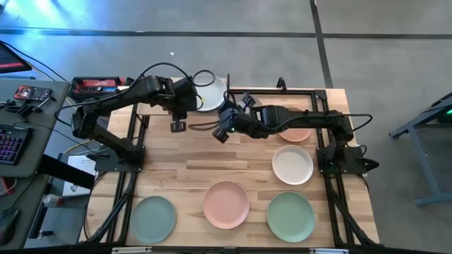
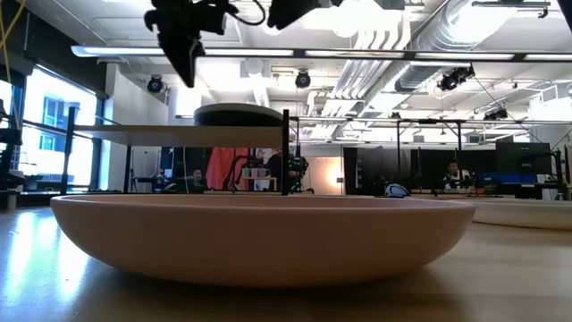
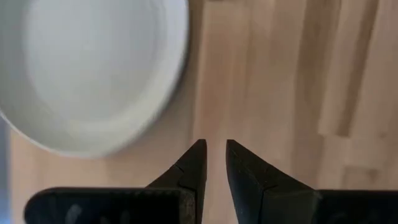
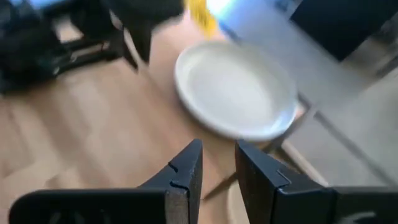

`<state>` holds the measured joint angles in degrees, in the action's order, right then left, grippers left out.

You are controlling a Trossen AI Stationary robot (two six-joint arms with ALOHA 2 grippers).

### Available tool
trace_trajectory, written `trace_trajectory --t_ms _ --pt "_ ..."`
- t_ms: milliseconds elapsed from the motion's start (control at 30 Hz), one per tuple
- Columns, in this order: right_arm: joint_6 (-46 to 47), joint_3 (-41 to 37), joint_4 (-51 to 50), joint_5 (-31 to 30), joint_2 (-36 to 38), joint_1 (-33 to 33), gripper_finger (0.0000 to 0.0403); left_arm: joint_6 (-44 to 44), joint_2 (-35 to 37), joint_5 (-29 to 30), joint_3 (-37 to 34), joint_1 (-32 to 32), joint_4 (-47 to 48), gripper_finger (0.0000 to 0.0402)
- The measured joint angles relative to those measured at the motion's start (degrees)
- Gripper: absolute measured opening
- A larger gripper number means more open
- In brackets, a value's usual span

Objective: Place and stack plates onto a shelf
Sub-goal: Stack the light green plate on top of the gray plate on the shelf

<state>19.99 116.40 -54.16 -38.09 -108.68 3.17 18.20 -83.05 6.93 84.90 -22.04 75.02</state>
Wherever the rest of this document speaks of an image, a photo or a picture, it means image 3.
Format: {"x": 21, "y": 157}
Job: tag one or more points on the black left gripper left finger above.
{"x": 192, "y": 168}

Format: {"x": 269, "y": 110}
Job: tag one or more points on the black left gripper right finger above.
{"x": 248, "y": 186}

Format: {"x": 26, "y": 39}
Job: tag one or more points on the pale whitish deep plate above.
{"x": 93, "y": 62}

